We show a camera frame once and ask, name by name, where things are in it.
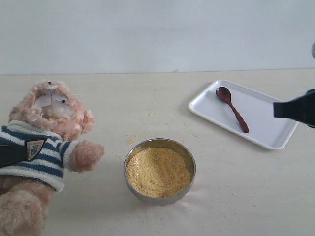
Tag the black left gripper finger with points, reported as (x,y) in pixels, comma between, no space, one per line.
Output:
(14,153)

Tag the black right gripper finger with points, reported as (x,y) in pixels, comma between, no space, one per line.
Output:
(301,109)

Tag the pink plush teddy bear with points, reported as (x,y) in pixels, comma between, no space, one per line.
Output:
(49,111)

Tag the dark red wooden spoon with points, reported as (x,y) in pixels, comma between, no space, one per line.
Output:
(224,95)

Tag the white rectangular plastic tray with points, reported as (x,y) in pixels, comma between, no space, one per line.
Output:
(256,109)

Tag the yellow millet grains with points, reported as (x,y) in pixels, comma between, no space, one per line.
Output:
(158,172)

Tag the stainless steel bowl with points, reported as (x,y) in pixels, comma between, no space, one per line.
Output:
(173,145)

